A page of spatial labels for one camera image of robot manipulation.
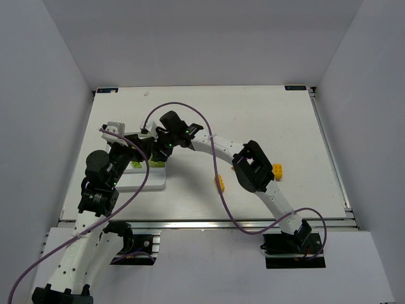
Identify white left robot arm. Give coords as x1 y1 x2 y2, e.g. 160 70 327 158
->
32 130 153 303

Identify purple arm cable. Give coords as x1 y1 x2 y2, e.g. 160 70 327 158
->
142 101 327 261
11 128 150 304

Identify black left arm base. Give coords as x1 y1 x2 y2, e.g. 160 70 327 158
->
110 233 160 266

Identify yellow curved lego brick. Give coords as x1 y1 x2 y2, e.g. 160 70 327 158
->
272 163 284 181

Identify blue label sticker right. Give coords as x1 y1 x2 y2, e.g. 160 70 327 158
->
284 85 307 91

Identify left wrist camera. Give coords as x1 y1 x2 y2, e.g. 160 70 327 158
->
101 122 127 146

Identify blue label sticker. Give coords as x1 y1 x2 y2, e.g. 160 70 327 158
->
96 87 118 94
284 85 307 91

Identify pale green upside-down curved lego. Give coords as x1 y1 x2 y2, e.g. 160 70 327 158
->
131 161 142 169

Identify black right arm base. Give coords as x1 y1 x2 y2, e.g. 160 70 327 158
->
260 233 326 269

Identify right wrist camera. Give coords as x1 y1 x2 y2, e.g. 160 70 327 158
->
140 120 157 138

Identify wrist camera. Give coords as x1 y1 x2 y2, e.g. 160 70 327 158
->
140 120 157 138
101 122 127 146

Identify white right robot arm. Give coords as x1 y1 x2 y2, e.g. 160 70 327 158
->
156 111 311 253

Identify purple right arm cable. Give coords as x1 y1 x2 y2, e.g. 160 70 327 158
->
142 101 327 261

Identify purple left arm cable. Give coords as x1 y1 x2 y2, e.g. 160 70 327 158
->
11 128 150 304

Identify yellow long lego brick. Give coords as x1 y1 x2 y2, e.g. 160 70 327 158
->
214 174 225 193

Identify blue label sticker left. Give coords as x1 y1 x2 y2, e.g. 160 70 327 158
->
96 87 118 94

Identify white sorting tray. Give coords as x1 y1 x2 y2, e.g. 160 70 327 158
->
106 133 166 193

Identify pale green curved studded lego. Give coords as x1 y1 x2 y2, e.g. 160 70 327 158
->
149 160 165 168

